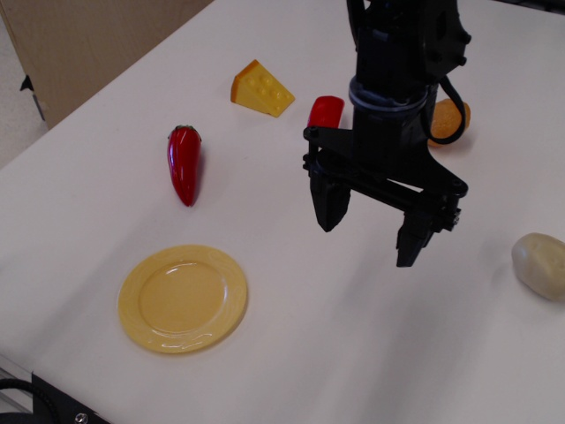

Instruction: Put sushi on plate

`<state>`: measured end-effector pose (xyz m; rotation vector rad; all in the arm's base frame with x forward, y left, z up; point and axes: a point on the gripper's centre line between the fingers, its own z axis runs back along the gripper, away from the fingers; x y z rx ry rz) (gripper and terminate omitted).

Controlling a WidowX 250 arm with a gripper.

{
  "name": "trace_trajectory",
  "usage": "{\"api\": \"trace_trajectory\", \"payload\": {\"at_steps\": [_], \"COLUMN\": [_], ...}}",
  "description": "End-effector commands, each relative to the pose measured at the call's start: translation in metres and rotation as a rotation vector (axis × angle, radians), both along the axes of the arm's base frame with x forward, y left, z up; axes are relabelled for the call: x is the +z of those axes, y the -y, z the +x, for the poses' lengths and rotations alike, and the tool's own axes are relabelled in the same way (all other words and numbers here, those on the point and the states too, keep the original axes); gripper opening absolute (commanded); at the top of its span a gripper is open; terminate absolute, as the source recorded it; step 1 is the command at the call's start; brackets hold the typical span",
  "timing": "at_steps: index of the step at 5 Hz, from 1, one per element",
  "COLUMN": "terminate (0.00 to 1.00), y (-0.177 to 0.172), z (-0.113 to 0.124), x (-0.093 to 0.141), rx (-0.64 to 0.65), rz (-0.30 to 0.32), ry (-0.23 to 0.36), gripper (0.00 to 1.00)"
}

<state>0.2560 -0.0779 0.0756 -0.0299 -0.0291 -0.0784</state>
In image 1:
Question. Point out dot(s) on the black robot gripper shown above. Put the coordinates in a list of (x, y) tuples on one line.
[(385, 156)]

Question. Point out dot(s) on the red tuna sushi toy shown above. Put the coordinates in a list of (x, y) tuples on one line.
[(326, 112)]

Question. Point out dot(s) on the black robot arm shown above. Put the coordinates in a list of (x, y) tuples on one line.
[(405, 52)]

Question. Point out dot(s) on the yellow plastic plate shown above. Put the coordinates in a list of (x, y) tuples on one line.
[(182, 299)]

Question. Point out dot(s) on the toy fried chicken drumstick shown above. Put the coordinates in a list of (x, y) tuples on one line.
[(446, 120)]

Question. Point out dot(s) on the beige toy potato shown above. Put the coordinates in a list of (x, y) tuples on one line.
[(538, 262)]

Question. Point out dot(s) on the yellow toy cheese wedge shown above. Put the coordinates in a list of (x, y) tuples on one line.
[(258, 89)]

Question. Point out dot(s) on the red toy chili pepper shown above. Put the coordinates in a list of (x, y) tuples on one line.
[(183, 159)]

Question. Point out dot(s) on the brown cardboard panel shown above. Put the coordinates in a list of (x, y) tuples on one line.
[(70, 50)]

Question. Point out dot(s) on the black table corner bracket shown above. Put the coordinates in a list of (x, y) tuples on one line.
[(67, 408)]

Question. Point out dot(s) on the aluminium table frame rail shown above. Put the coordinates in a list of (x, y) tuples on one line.
[(15, 400)]

